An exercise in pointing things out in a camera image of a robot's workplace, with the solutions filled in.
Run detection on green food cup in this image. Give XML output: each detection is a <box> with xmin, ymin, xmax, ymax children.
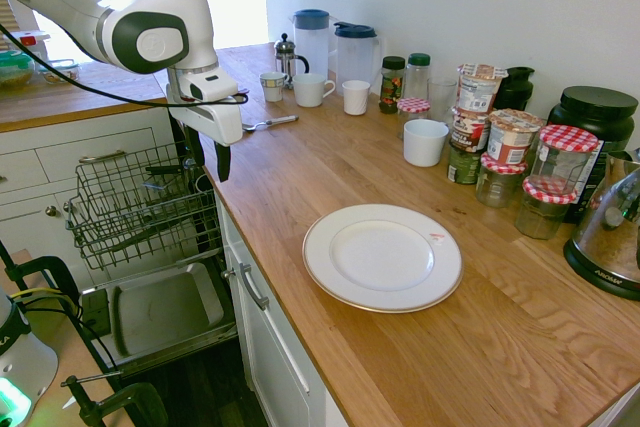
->
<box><xmin>446</xmin><ymin>141</ymin><xmax>484</xmax><ymax>186</ymax></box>

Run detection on wooden robot mounting board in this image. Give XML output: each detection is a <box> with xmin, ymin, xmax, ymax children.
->
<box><xmin>0</xmin><ymin>246</ymin><xmax>126</xmax><ymax>427</ymax></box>

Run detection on red oatmeal cup foil lid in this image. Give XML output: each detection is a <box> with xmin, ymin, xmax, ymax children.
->
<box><xmin>485</xmin><ymin>108</ymin><xmax>544</xmax><ymax>166</ymax></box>

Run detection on stainless steel electric kettle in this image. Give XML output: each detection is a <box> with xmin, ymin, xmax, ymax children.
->
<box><xmin>563</xmin><ymin>147</ymin><xmax>640</xmax><ymax>302</ymax></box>

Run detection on white ribbed cup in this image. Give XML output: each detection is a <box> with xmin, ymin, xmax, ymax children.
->
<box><xmin>341</xmin><ymin>79</ymin><xmax>371</xmax><ymax>116</ymax></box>

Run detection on large glass jar gingham lid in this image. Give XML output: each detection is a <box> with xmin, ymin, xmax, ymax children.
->
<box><xmin>527</xmin><ymin>124</ymin><xmax>600</xmax><ymax>196</ymax></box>

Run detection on patterned white cup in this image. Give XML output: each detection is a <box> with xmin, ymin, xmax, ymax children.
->
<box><xmin>258</xmin><ymin>71</ymin><xmax>289</xmax><ymax>103</ymax></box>

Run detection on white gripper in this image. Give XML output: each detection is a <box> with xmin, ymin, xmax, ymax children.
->
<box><xmin>166</xmin><ymin>84</ymin><xmax>245</xmax><ymax>184</ymax></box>

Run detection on small clear food container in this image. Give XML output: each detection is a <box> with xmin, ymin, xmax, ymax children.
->
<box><xmin>39</xmin><ymin>59</ymin><xmax>81</xmax><ymax>86</ymax></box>

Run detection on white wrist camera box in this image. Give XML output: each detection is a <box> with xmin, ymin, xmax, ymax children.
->
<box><xmin>178</xmin><ymin>71</ymin><xmax>238</xmax><ymax>104</ymax></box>

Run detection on clear pitcher spouted blue lid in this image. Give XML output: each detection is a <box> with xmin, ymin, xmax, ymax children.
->
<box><xmin>333</xmin><ymin>21</ymin><xmax>384</xmax><ymax>93</ymax></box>

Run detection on black shaker bottle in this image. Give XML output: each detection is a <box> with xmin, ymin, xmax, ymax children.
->
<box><xmin>492</xmin><ymin>65</ymin><xmax>536</xmax><ymax>113</ymax></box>

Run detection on white handleless cup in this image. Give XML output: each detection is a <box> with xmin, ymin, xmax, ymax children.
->
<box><xmin>402</xmin><ymin>119</ymin><xmax>450</xmax><ymax>168</ymax></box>

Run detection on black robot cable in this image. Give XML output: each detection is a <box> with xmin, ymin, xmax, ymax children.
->
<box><xmin>0</xmin><ymin>21</ymin><xmax>250</xmax><ymax>109</ymax></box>

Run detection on dark green screw clamp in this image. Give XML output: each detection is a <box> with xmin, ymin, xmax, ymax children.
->
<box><xmin>60</xmin><ymin>370</ymin><xmax>170</xmax><ymax>427</ymax></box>
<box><xmin>0</xmin><ymin>241</ymin><xmax>81</xmax><ymax>318</ymax></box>

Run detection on red brown oatmeal cup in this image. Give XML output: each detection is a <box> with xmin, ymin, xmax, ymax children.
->
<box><xmin>449</xmin><ymin>106</ymin><xmax>492</xmax><ymax>154</ymax></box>

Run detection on steel dishwasher door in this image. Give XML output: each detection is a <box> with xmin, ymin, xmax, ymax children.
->
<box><xmin>79</xmin><ymin>261</ymin><xmax>239</xmax><ymax>378</ymax></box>

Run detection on clear drinking glass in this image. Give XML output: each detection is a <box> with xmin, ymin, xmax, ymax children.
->
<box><xmin>427</xmin><ymin>77</ymin><xmax>459</xmax><ymax>123</ymax></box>

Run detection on dark spice jar green lid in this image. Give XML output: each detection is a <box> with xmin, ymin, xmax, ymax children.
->
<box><xmin>378</xmin><ymin>55</ymin><xmax>406</xmax><ymax>115</ymax></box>

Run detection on black protein powder tub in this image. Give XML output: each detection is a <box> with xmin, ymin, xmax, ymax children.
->
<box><xmin>545</xmin><ymin>85</ymin><xmax>640</xmax><ymax>226</ymax></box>

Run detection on clear spice jar green lid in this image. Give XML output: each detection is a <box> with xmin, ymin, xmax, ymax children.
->
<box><xmin>404</xmin><ymin>52</ymin><xmax>432</xmax><ymax>101</ymax></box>

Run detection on clear pitcher flat blue lid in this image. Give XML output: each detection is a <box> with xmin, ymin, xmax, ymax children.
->
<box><xmin>292</xmin><ymin>8</ymin><xmax>331</xmax><ymax>83</ymax></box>

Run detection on wire dishwasher rack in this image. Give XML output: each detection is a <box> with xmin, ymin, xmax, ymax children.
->
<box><xmin>63</xmin><ymin>142</ymin><xmax>224</xmax><ymax>272</ymax></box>

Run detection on small jar gingham lid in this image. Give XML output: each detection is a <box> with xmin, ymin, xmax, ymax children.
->
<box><xmin>396</xmin><ymin>97</ymin><xmax>432</xmax><ymax>141</ymax></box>

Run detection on white drawer front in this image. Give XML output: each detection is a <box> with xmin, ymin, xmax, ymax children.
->
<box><xmin>222</xmin><ymin>216</ymin><xmax>314</xmax><ymax>396</ymax></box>

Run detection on brushed steel drawer handle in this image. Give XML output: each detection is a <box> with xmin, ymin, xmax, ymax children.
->
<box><xmin>78</xmin><ymin>149</ymin><xmax>129</xmax><ymax>164</ymax></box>
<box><xmin>237</xmin><ymin>262</ymin><xmax>271</xmax><ymax>312</ymax></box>

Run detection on glass French press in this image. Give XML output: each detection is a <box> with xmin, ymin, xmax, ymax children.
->
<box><xmin>273</xmin><ymin>32</ymin><xmax>310</xmax><ymax>91</ymax></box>

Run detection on white oatmeal cup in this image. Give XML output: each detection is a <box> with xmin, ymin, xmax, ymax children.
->
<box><xmin>455</xmin><ymin>63</ymin><xmax>510</xmax><ymax>116</ymax></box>

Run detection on food container green lid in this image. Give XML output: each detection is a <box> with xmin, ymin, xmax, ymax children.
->
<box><xmin>0</xmin><ymin>50</ymin><xmax>36</xmax><ymax>91</ymax></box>

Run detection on white container red clip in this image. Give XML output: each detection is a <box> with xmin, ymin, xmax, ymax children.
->
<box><xmin>9</xmin><ymin>30</ymin><xmax>51</xmax><ymax>61</ymax></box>

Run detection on white plate gold rim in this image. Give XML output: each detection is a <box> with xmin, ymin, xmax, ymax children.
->
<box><xmin>301</xmin><ymin>203</ymin><xmax>465</xmax><ymax>315</ymax></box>

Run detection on yellow cable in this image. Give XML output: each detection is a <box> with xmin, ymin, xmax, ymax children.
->
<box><xmin>8</xmin><ymin>287</ymin><xmax>57</xmax><ymax>301</ymax></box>

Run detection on silver metal spoon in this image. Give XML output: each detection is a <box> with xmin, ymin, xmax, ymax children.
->
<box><xmin>242</xmin><ymin>115</ymin><xmax>300</xmax><ymax>134</ymax></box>

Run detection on white mug with handle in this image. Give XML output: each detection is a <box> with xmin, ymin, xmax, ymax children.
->
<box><xmin>291</xmin><ymin>72</ymin><xmax>336</xmax><ymax>108</ymax></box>

